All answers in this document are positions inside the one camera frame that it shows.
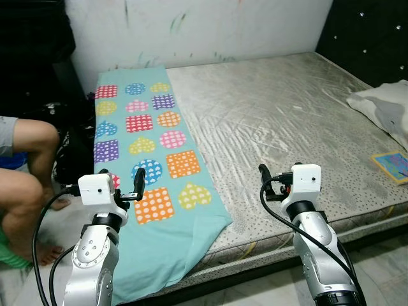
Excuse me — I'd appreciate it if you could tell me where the yellow and blue children's book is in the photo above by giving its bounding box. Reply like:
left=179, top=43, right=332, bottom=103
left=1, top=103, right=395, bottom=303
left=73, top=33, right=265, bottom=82
left=371, top=150, right=408, bottom=186

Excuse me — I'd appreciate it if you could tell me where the white pillow with tree print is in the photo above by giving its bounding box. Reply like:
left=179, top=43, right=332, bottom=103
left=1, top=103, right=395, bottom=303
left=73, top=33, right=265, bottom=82
left=346, top=80, right=408, bottom=151

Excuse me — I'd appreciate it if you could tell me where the grey quilted mattress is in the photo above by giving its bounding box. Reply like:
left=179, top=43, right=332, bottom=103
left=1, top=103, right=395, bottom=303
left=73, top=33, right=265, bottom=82
left=115, top=51, right=408, bottom=302

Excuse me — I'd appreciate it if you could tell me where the teal colourful patterned blanket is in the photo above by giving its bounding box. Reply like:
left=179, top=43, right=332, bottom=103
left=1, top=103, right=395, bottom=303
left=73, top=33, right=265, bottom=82
left=92, top=66, right=234, bottom=305

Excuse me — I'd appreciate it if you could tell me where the black bag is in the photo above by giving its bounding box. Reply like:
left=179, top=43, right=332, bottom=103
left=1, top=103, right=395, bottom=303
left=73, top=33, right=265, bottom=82
left=38, top=96, right=98, bottom=187

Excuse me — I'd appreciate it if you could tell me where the dark tufted headboard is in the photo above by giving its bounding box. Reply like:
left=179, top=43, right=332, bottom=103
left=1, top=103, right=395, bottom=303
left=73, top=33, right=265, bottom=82
left=316, top=0, right=408, bottom=90

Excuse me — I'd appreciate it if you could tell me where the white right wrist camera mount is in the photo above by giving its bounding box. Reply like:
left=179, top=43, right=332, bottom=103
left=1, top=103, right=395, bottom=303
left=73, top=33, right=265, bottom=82
left=280, top=164, right=322, bottom=215

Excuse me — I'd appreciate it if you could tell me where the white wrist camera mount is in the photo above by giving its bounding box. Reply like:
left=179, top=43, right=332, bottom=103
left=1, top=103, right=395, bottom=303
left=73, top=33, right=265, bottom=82
left=77, top=173, right=129, bottom=224
left=280, top=164, right=322, bottom=215

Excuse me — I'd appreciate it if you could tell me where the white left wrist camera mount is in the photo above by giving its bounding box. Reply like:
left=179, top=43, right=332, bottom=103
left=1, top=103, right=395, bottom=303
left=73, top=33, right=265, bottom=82
left=77, top=173, right=129, bottom=224

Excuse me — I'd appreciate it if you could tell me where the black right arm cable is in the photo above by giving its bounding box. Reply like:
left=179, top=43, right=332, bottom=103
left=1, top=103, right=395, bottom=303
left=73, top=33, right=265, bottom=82
left=259, top=180, right=368, bottom=306

